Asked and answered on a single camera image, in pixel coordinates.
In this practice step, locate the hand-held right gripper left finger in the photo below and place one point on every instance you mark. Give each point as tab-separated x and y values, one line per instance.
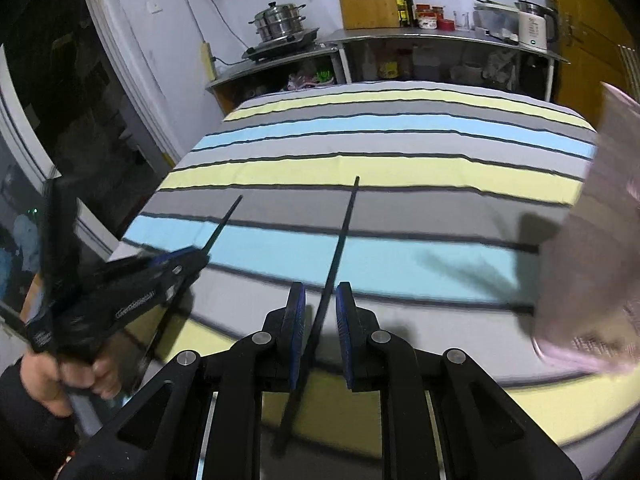
298	321

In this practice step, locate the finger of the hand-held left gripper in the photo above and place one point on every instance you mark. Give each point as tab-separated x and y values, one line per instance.
165	270

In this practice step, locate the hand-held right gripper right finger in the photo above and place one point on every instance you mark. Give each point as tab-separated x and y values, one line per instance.
344	326

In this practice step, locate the black chopstick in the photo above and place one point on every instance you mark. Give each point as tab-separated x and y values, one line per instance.
225	222
340	250

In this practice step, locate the pink paper bag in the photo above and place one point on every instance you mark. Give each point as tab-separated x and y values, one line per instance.
595	240

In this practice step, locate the person's left forearm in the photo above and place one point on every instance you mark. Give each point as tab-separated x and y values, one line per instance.
25	435

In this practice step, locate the person's left hand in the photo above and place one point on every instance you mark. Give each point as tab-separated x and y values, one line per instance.
50	385

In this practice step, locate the striped bed sheet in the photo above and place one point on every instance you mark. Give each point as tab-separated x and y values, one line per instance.
400	190

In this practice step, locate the small steel shelf counter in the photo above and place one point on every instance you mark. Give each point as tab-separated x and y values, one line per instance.
260	80

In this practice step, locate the green plastic packets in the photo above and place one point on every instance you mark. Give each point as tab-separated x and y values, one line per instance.
324	75

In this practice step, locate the portable gas stove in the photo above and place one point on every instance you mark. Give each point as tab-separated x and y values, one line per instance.
280	49

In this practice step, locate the yellow jar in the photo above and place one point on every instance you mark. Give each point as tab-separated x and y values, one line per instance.
387	69

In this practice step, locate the steel steamer pot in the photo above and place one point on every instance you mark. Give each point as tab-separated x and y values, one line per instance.
277	22

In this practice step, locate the long steel shelf counter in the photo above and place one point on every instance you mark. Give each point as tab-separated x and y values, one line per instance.
440	55

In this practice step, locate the red bowl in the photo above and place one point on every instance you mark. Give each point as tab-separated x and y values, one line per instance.
446	24

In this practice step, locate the green oil bottle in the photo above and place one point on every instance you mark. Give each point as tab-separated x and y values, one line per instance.
399	10

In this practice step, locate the dark sauce bottle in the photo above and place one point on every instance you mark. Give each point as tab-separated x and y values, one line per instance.
408	7

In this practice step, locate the clear drinking glasses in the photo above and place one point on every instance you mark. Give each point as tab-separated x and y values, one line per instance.
461	21

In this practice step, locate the grey dish container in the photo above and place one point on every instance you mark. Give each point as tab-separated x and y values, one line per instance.
495	22

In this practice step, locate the white electric kettle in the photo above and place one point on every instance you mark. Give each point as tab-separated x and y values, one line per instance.
532	27

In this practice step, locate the yellow wooden door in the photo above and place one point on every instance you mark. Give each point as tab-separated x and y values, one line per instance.
590	30

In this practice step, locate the beige wall power strip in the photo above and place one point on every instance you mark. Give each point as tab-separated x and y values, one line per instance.
206	62

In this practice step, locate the white door frame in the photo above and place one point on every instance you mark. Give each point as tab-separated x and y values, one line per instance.
125	60

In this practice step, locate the white wall socket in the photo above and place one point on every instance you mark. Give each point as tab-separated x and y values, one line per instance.
155	8

